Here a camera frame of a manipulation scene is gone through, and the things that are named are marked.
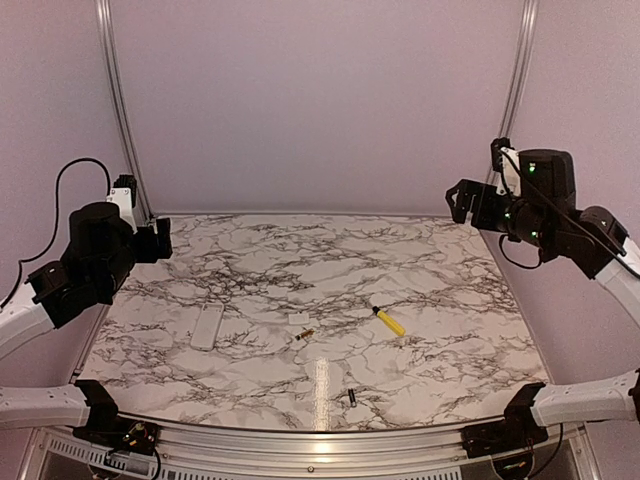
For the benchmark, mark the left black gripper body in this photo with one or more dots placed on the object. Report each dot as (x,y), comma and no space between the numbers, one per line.
(148,251)

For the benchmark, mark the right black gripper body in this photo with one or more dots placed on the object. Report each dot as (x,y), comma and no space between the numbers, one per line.
(486,216)

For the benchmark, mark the white remote control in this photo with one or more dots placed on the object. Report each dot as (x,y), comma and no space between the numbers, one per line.
(207,327)

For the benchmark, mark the yellow handled screwdriver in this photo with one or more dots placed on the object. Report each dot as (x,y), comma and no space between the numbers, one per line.
(388,321)

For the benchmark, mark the white battery cover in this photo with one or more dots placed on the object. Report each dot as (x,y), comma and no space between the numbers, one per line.
(298,319)

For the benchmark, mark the black battery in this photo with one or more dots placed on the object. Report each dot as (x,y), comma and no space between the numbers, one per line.
(352,398)

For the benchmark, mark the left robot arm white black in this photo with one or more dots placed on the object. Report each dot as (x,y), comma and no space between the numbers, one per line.
(103,249)

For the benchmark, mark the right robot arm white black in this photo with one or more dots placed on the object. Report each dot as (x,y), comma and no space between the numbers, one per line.
(535,202)

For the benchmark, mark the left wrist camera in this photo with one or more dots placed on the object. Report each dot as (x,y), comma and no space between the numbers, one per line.
(123,193)

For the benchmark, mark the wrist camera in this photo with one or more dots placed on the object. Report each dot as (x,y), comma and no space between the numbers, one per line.
(505,163)
(123,193)

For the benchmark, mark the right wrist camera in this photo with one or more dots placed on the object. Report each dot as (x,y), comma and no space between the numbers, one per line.
(505,163)

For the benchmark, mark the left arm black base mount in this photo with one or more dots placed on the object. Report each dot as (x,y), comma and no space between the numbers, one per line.
(136,436)

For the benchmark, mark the right aluminium frame post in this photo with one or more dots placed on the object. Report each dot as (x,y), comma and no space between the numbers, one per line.
(521,66)

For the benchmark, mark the aluminium frame post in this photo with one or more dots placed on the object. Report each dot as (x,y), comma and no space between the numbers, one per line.
(521,66)
(109,48)

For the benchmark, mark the front aluminium rail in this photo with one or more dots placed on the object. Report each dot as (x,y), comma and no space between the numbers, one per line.
(189,451)

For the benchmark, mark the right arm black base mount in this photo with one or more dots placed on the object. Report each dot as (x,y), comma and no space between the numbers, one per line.
(500,436)

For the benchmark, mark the left aluminium frame post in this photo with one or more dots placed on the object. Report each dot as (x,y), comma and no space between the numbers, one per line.
(109,48)

